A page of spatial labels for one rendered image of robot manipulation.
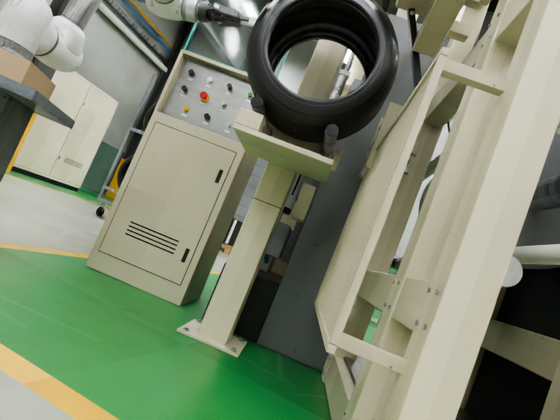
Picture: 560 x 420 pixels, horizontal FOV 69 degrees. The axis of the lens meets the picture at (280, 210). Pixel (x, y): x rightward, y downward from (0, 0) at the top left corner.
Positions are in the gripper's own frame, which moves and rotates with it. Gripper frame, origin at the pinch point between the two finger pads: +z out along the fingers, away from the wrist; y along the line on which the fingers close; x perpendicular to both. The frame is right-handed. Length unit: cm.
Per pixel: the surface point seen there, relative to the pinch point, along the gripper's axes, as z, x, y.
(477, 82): 69, 37, -60
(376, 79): 51, 18, -11
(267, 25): 9.6, 6.7, -11.6
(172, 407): 19, 127, -44
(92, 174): -586, -2, 954
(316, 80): 28.7, 6.3, 25.2
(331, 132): 41, 40, -12
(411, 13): 62, -29, 19
